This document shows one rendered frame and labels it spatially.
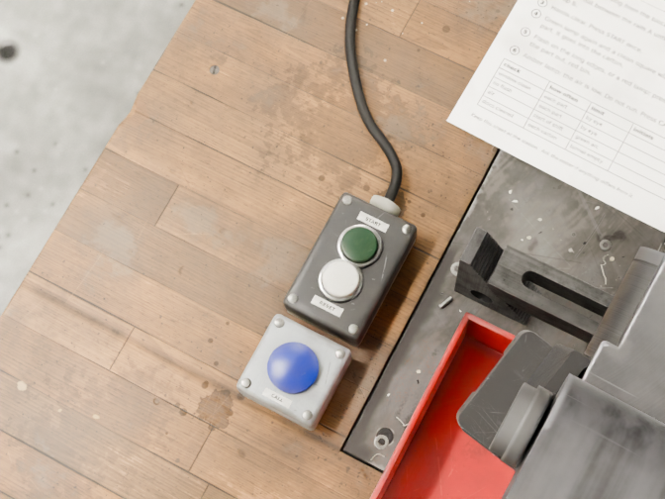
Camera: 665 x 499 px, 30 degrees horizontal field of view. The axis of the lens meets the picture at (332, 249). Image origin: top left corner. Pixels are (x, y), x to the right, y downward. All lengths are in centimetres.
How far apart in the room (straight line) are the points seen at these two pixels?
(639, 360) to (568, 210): 48
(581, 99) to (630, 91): 4
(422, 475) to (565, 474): 48
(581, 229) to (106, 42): 126
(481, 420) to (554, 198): 39
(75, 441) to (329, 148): 32
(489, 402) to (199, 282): 40
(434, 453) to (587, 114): 31
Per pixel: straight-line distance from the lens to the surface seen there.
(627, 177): 106
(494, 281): 94
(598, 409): 52
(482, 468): 98
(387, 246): 99
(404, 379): 99
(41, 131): 211
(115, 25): 216
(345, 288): 97
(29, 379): 104
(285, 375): 96
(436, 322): 100
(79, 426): 102
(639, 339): 57
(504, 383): 68
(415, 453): 98
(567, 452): 51
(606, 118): 107
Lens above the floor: 188
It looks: 73 degrees down
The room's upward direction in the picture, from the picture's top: 9 degrees counter-clockwise
